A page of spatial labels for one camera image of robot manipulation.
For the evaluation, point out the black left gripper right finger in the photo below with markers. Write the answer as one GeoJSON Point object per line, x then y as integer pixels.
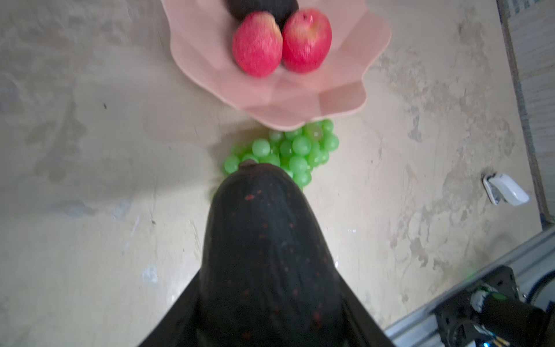
{"type": "Point", "coordinates": [356, 325]}

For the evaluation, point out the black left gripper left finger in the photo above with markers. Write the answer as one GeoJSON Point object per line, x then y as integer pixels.
{"type": "Point", "coordinates": [179, 326]}

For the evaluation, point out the dark avocado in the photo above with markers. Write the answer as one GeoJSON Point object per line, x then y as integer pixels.
{"type": "Point", "coordinates": [267, 277]}
{"type": "Point", "coordinates": [281, 10]}

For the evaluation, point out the green grape bunch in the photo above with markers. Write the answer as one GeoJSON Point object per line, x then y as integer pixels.
{"type": "Point", "coordinates": [297, 152]}

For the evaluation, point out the red apple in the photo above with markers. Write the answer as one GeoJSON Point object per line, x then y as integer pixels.
{"type": "Point", "coordinates": [257, 45]}
{"type": "Point", "coordinates": [307, 38]}

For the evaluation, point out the small white device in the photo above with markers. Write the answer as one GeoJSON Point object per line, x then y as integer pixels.
{"type": "Point", "coordinates": [500, 187]}

